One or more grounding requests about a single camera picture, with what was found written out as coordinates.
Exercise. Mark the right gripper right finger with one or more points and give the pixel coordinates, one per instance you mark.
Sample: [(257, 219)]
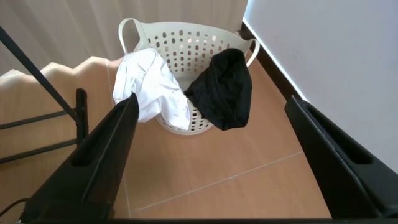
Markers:
[(335, 161)]

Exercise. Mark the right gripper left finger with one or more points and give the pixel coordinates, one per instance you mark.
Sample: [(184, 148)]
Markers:
[(93, 161)]

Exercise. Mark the white printed t-shirt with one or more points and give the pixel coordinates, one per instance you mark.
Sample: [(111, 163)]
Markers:
[(152, 87)]

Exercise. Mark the black clothes rack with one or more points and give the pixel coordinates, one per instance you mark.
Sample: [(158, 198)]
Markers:
[(81, 115)]

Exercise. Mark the white laundry basket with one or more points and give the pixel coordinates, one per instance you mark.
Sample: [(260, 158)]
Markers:
[(186, 31)]

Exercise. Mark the black garment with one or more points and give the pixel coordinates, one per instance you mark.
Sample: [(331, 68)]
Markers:
[(224, 93)]

